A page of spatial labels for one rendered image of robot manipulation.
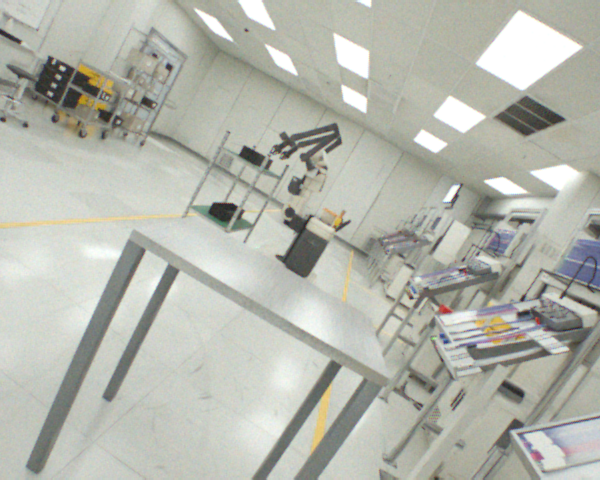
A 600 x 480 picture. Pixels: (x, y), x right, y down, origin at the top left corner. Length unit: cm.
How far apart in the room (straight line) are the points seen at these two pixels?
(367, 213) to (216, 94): 547
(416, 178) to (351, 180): 174
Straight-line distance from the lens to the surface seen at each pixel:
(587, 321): 245
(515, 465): 264
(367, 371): 97
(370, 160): 1093
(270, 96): 1155
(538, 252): 384
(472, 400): 202
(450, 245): 694
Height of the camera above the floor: 111
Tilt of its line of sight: 9 degrees down
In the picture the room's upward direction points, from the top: 30 degrees clockwise
